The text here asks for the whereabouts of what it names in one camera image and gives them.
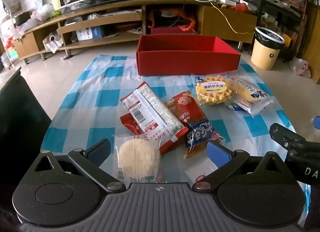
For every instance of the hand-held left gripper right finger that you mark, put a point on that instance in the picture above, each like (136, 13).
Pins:
(220, 155)

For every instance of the blue white carton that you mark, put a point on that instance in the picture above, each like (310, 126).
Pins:
(88, 34)

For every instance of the red cardboard box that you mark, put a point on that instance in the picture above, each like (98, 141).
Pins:
(187, 63)

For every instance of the plastic drawer unit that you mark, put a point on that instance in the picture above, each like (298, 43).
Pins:
(10, 53)

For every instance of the white packet with red logo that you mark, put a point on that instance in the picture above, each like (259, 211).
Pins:
(197, 172)

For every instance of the orange-red pig face packet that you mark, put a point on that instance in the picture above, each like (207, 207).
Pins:
(185, 109)

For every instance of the flat red box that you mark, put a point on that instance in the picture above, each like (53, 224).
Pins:
(170, 31)

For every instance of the dark blue snack packet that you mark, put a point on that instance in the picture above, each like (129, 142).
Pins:
(200, 136)

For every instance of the dark furniture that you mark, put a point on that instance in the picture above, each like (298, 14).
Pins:
(20, 121)

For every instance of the white set-top device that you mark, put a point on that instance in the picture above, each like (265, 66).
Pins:
(120, 13)

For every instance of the wooden TV stand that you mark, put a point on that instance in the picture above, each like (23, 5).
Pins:
(112, 19)

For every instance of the red plastic bag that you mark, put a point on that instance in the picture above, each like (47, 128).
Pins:
(241, 7)

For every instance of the yellow waffle packet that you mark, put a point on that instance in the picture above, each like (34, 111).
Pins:
(213, 91)

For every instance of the crumpled white plastic bags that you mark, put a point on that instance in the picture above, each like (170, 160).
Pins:
(45, 11)

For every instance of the blue white checkered tablecloth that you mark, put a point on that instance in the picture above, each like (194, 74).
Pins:
(112, 96)

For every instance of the large red chips packet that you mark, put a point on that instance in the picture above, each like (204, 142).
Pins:
(150, 111)

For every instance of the orange plastic bag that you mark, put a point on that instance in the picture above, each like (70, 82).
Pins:
(193, 25)

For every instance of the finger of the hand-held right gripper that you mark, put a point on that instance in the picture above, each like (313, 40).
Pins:
(282, 134)

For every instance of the blue white bread packet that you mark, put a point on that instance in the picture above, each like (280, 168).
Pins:
(250, 96)

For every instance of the small red snack packet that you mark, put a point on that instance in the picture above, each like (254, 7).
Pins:
(128, 124)

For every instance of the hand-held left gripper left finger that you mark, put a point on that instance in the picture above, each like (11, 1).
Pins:
(100, 151)

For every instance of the yellow trash bin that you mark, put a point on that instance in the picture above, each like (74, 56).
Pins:
(265, 56)

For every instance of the white plastic bag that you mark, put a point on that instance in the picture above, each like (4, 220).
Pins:
(301, 68)

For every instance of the metal pot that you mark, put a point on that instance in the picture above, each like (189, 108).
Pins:
(168, 13)

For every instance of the clear round rice cracker packet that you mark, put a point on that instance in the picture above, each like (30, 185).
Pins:
(138, 156)

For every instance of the open cardboard box with papers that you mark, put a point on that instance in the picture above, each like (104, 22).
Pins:
(53, 44)

